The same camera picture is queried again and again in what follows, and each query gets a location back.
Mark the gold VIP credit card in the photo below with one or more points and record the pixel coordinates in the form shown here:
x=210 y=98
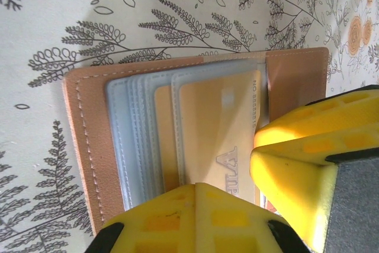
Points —
x=164 y=131
x=213 y=116

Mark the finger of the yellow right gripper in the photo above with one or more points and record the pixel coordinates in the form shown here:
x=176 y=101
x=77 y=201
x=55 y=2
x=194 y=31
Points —
x=296 y=176

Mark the floral tablecloth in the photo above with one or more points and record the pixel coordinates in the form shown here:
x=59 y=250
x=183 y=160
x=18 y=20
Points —
x=44 y=13

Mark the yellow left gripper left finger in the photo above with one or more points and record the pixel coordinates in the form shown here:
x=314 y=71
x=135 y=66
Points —
x=154 y=229

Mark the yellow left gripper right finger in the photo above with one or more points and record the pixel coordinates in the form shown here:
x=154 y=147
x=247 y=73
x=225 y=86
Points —
x=231 y=229

